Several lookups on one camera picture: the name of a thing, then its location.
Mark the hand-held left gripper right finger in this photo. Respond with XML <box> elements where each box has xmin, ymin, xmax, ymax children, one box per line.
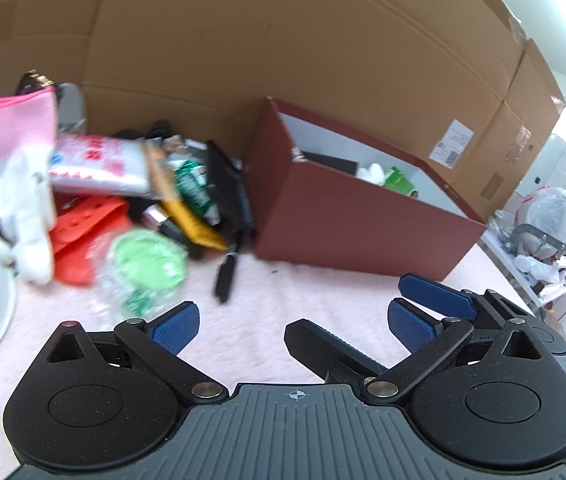
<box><xmin>361</xmin><ymin>297</ymin><xmax>558</xmax><ymax>405</ymax></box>

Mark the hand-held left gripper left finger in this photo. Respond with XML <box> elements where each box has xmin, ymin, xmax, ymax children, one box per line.
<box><xmin>38</xmin><ymin>301</ymin><xmax>228</xmax><ymax>404</ymax></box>

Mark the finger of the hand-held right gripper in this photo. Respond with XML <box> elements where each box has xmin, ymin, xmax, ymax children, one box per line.
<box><xmin>284</xmin><ymin>319</ymin><xmax>390</xmax><ymax>386</ymax></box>
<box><xmin>398</xmin><ymin>274</ymin><xmax>480</xmax><ymax>319</ymax></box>

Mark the brown cardboard box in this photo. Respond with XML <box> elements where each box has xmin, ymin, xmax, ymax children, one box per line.
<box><xmin>245</xmin><ymin>96</ymin><xmax>488</xmax><ymax>281</ymax></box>

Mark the white glove with pink cuff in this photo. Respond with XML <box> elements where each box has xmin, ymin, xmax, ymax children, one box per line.
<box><xmin>0</xmin><ymin>85</ymin><xmax>58</xmax><ymax>286</ymax></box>
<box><xmin>355</xmin><ymin>161</ymin><xmax>388</xmax><ymax>186</ymax></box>

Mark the black product box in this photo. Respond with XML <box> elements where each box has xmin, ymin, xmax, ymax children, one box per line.
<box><xmin>303</xmin><ymin>150</ymin><xmax>358</xmax><ymax>176</ymax></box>

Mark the pink fleece blanket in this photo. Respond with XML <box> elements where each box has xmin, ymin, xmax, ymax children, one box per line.
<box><xmin>0</xmin><ymin>240</ymin><xmax>538</xmax><ymax>471</ymax></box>

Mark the black marker pen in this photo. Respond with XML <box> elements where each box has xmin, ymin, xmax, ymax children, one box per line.
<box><xmin>214</xmin><ymin>240</ymin><xmax>244</xmax><ymax>305</ymax></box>

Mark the green round item in bag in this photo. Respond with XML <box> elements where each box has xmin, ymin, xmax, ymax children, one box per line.
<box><xmin>95</xmin><ymin>227</ymin><xmax>188</xmax><ymax>317</ymax></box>

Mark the black cosmetic tube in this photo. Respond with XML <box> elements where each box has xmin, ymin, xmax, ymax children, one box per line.
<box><xmin>143</xmin><ymin>205</ymin><xmax>204</xmax><ymax>261</ymax></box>

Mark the yellow packet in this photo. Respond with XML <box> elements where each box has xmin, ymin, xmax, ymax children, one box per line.
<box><xmin>160</xmin><ymin>200</ymin><xmax>228</xmax><ymax>252</ymax></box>

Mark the grey metal clamp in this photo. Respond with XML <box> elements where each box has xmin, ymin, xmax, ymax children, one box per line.
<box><xmin>500</xmin><ymin>222</ymin><xmax>566</xmax><ymax>262</ymax></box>

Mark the bright green packet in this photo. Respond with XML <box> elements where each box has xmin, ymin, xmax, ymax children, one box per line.
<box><xmin>385</xmin><ymin>166</ymin><xmax>416</xmax><ymax>196</ymax></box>

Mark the orange red perforated pad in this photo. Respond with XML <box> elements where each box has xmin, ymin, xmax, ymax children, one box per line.
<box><xmin>50</xmin><ymin>195</ymin><xmax>131</xmax><ymax>286</ymax></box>

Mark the green tube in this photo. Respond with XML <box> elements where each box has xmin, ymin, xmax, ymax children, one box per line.
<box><xmin>173</xmin><ymin>160</ymin><xmax>221</xmax><ymax>226</ymax></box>

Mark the white plastic bag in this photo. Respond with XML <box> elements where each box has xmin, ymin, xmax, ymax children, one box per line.
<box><xmin>513</xmin><ymin>186</ymin><xmax>566</xmax><ymax>297</ymax></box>

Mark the black rectangular case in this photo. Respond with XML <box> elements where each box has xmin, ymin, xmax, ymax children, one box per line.
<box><xmin>205</xmin><ymin>140</ymin><xmax>256</xmax><ymax>236</ymax></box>

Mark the white red printed packet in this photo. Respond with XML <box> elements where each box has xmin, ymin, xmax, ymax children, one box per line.
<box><xmin>48</xmin><ymin>134</ymin><xmax>164</xmax><ymax>199</ymax></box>

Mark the grey round object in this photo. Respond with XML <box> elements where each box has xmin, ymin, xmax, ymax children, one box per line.
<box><xmin>55</xmin><ymin>82</ymin><xmax>88</xmax><ymax>133</ymax></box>

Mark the large cardboard sheet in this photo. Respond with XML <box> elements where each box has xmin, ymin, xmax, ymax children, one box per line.
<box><xmin>0</xmin><ymin>0</ymin><xmax>566</xmax><ymax>211</ymax></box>

